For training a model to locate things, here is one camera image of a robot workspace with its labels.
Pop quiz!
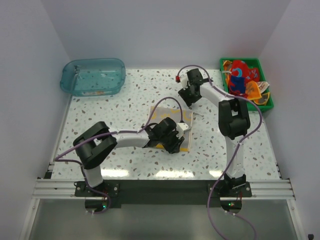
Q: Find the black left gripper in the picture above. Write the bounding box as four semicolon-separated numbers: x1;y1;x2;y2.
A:
159;128;184;154

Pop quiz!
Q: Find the yellow grey patterned towel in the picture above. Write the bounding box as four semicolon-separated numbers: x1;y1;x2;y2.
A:
149;106;194;152

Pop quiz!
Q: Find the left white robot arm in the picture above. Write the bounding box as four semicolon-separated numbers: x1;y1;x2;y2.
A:
73;117;190;197

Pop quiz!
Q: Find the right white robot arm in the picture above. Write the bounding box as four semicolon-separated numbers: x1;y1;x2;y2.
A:
175;68;251;197

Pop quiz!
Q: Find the blue red towel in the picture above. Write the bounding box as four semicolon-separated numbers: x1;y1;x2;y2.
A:
227;75;248;103

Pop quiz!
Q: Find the red patterned towel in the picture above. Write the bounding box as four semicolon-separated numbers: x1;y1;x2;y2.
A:
223;59;260;83

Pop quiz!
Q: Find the orange patterned towel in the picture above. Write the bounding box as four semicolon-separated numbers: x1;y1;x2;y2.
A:
245;81;270;106

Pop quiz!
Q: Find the teal transparent plastic bin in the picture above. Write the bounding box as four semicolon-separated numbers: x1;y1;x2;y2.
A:
59;58;126;97

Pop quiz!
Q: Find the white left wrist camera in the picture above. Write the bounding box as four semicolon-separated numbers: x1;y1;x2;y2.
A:
176;122;192;139

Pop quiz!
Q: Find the black metal base rail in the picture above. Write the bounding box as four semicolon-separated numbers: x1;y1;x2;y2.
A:
74;180;253;211

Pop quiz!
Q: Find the aluminium frame rail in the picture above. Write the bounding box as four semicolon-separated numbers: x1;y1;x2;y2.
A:
32;178;295;200

